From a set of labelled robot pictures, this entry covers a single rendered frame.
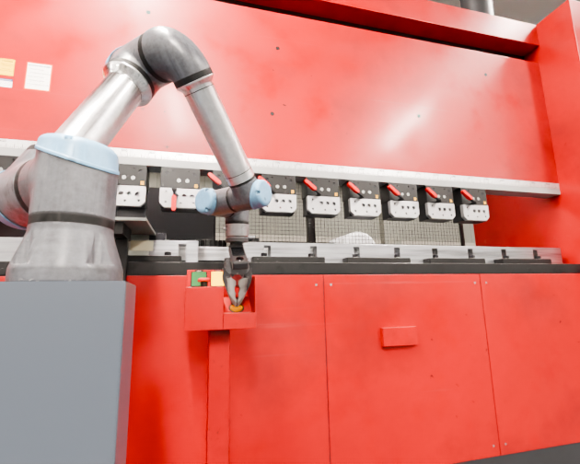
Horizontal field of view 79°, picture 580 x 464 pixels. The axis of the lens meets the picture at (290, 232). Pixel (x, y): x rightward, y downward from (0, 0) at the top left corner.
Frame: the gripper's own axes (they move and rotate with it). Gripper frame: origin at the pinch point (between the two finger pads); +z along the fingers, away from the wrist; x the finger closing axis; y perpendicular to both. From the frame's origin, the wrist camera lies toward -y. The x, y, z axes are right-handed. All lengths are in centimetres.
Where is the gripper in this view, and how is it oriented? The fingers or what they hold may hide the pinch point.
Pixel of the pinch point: (237, 303)
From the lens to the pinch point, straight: 110.2
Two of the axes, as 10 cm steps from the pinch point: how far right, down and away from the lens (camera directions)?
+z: 0.0, 9.9, -1.0
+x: -9.7, -0.2, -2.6
